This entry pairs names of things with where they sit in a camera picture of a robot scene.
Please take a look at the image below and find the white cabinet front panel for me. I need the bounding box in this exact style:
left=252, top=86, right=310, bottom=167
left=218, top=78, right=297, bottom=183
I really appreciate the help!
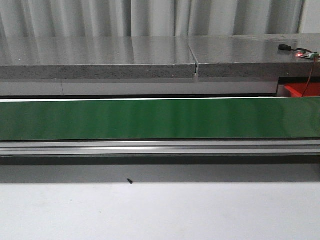
left=0, top=77, right=279, bottom=97

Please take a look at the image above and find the grey stone countertop right slab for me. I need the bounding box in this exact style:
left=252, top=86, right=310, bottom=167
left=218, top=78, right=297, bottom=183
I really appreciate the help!
left=187, top=33, right=320, bottom=78

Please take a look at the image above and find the grey stone countertop slab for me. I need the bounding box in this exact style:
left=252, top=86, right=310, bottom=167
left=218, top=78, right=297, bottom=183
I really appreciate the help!
left=187, top=33, right=320, bottom=78
left=0, top=36, right=196, bottom=80

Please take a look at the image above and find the green conveyor belt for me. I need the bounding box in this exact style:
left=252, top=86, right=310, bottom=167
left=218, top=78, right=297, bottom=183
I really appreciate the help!
left=0, top=97, right=320, bottom=141

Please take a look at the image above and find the red plastic tray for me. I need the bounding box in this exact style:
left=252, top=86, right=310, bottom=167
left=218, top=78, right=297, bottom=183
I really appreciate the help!
left=284, top=82, right=320, bottom=98

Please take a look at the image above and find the black connector plug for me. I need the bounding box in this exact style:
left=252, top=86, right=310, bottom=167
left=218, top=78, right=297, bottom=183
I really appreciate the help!
left=278, top=44, right=292, bottom=52

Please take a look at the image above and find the grey stone countertop left slab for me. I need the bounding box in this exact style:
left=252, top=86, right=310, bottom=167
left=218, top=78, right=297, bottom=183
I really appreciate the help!
left=0, top=36, right=196, bottom=80

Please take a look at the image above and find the small green circuit board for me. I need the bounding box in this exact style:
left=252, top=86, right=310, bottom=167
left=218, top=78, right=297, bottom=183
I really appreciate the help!
left=300, top=52, right=320, bottom=60

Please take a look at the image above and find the grey pleated curtain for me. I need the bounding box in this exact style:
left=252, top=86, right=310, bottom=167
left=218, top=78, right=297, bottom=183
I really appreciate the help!
left=0, top=0, right=305, bottom=38

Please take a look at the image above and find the aluminium conveyor frame rail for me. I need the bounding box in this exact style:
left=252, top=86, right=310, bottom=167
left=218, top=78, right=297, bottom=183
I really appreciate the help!
left=0, top=138, right=320, bottom=157

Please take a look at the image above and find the red black wire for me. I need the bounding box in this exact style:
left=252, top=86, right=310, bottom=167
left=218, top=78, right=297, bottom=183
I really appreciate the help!
left=289, top=47, right=319, bottom=98

